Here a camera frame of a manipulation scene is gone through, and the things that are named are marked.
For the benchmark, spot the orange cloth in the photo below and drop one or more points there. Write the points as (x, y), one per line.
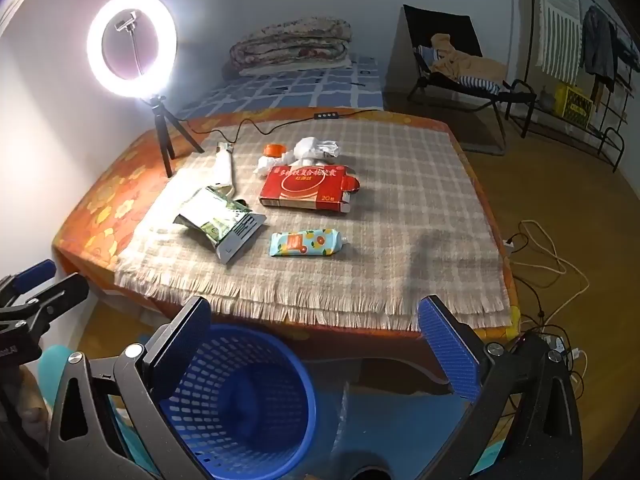
(475, 65)

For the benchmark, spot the teal hanging garment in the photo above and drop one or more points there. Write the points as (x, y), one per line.
(627, 47)

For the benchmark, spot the blue plastic basket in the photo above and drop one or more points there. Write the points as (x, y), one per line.
(240, 410)

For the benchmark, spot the striped cloth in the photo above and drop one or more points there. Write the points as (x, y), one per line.
(475, 83)

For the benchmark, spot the orange white packet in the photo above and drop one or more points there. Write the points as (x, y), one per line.
(315, 149)

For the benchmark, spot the beige checked fringed blanket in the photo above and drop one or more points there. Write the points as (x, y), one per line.
(400, 200)

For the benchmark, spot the white power strip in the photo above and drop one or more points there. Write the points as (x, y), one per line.
(562, 347)

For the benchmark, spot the orange floral tablecloth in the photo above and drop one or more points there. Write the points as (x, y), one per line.
(95, 200)

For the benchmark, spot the blue floor mat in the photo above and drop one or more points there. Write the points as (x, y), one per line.
(400, 420)

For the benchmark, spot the black mini tripod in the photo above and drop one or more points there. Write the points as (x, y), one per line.
(162, 125)

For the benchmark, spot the black folding chair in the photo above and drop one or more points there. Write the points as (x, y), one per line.
(440, 17)

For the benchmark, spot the green and white snack packet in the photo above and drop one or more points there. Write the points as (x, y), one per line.
(215, 215)

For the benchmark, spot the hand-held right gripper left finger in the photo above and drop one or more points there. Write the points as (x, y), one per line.
(182, 345)

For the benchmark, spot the red snack packet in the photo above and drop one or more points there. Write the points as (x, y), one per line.
(305, 185)

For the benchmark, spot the green striped towel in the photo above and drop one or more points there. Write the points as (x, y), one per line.
(557, 25)

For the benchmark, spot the white silver wrapper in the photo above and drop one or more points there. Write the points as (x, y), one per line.
(225, 167)

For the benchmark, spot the black metal clothes rack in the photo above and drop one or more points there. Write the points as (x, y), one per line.
(607, 145)

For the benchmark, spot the person's left hand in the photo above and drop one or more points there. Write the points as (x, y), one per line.
(34, 410)

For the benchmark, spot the dark hanging jacket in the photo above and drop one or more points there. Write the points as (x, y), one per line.
(597, 40)

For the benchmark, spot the blue checked bed sheet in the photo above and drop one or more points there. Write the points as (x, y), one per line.
(310, 87)

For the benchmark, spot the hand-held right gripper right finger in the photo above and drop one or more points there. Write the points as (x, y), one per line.
(445, 350)

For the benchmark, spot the flower print tube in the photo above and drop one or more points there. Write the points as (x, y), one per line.
(305, 242)

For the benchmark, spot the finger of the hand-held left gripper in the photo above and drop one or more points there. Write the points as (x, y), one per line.
(32, 275)
(55, 302)

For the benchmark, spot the yellow crate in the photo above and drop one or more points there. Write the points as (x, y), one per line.
(575, 105)

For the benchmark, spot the folded floral quilt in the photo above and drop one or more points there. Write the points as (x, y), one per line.
(290, 40)

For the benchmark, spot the white plug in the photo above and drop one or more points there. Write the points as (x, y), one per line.
(510, 245)

